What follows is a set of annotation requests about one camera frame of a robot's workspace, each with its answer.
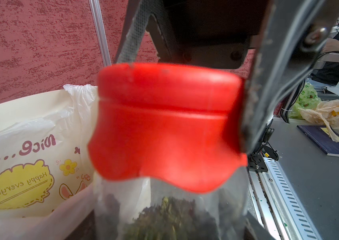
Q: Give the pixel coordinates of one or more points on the green plastic bag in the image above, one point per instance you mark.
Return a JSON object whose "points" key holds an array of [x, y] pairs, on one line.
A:
{"points": [[307, 99]]}

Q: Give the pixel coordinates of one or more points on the beige plastic bag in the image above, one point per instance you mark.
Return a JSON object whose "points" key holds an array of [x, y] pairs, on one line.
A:
{"points": [[326, 113]]}

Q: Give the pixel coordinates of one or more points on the white printed bin liner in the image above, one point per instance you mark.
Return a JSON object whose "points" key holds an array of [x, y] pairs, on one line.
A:
{"points": [[46, 175]]}

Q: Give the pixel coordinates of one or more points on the cream plastic trash bin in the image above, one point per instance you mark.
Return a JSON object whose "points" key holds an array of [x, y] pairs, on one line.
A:
{"points": [[32, 107]]}

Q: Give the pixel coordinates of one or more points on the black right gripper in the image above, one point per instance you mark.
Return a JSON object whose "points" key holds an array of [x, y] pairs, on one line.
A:
{"points": [[218, 35]]}

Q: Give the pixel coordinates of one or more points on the red lid jar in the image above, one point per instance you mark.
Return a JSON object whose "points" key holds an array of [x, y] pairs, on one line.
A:
{"points": [[167, 155]]}

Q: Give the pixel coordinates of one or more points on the dark blue notebook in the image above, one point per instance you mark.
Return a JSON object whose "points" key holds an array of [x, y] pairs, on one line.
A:
{"points": [[320, 136]]}

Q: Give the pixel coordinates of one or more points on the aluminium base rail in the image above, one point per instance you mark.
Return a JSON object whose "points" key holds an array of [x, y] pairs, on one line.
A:
{"points": [[275, 205]]}

